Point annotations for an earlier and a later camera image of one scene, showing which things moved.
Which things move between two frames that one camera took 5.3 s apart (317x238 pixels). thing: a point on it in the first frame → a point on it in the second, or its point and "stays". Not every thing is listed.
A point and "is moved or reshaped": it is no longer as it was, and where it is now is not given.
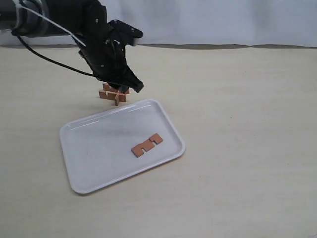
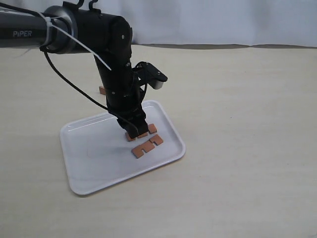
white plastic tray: (97, 148) stays
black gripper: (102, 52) → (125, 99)
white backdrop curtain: (247, 23) stays
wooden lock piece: (146, 145) stays
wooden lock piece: (117, 98) is moved or reshaped
